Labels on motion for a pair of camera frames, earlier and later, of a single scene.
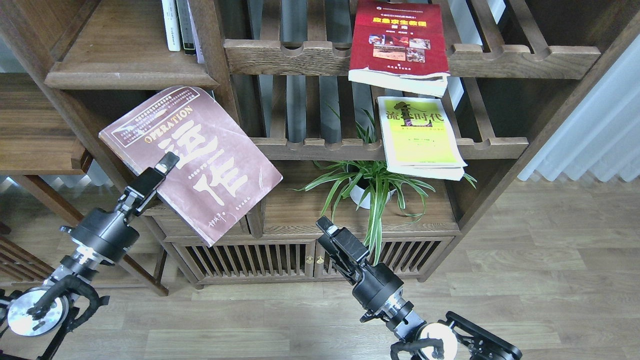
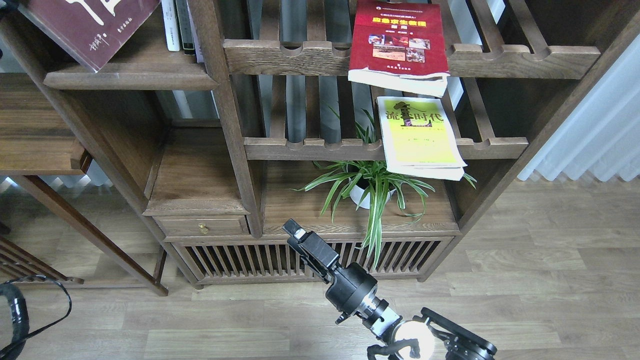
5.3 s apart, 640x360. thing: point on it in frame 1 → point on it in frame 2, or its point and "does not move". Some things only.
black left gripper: [105, 235] → [9, 9]
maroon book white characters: [217, 180] → [96, 30]
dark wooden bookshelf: [247, 142] does not move
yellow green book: [418, 138] does not move
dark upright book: [188, 41] does not move
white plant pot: [357, 192] does not move
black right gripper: [377, 287] → [350, 283]
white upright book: [172, 25] does not move
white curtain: [602, 135] does not move
